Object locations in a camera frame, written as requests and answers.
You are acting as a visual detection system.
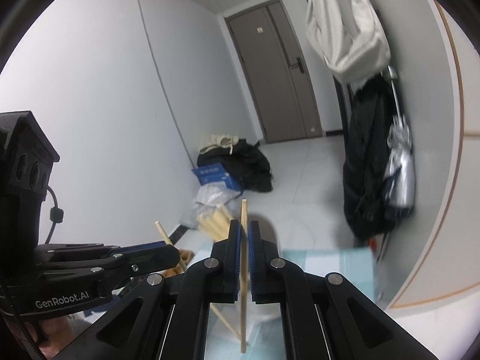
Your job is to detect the white panel with wooden trim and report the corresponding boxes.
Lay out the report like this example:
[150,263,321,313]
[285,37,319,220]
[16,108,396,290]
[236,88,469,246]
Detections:
[386,0,480,310]

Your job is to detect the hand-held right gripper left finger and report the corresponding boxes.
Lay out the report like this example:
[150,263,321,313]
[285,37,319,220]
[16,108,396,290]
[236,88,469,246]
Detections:
[39,219,241,360]

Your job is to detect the white plastic bag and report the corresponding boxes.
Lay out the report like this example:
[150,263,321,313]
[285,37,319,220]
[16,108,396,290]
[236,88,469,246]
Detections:
[180,184,241,229]

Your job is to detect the beige cloth bag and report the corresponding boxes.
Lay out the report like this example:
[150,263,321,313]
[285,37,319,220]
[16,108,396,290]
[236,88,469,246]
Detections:
[200,134,241,155]

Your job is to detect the person's left hand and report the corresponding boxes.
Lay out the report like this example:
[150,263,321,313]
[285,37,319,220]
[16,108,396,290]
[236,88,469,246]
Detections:
[37,313,76,357]

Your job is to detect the orange brown scraps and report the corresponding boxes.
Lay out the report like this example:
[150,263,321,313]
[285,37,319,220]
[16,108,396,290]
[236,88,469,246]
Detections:
[165,249,196,276]

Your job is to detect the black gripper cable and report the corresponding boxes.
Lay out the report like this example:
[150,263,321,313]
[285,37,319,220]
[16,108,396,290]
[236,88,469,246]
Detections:
[43,184,65,246]

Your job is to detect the silver folded umbrella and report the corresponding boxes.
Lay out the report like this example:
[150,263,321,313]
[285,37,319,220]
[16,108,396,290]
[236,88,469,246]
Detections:
[382,65,417,220]

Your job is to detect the grey brown door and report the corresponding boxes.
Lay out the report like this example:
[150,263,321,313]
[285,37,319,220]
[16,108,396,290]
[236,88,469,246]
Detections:
[224,0,323,144]

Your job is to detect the blue cardboard box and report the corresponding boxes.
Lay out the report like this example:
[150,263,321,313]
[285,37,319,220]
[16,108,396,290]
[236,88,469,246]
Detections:
[191,163,241,192]

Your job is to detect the person's black jacket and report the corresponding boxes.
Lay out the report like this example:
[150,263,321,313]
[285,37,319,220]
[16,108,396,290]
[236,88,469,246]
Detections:
[0,289,42,360]

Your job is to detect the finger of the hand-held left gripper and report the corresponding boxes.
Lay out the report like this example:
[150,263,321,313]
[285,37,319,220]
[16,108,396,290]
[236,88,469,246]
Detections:
[41,245,181,298]
[35,241,175,263]

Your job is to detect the white hanging bag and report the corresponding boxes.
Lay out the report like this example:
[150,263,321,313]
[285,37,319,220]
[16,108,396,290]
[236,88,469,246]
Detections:
[304,0,392,82]

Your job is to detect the teal checkered tablecloth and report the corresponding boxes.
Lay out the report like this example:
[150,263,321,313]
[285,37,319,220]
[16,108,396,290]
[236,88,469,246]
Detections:
[165,238,377,360]

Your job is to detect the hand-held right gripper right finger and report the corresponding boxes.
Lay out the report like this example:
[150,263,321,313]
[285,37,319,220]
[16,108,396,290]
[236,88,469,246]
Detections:
[247,220,441,360]

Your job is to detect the black bag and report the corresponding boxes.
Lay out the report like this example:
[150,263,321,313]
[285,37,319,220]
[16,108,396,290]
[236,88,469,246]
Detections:
[197,139,274,193]

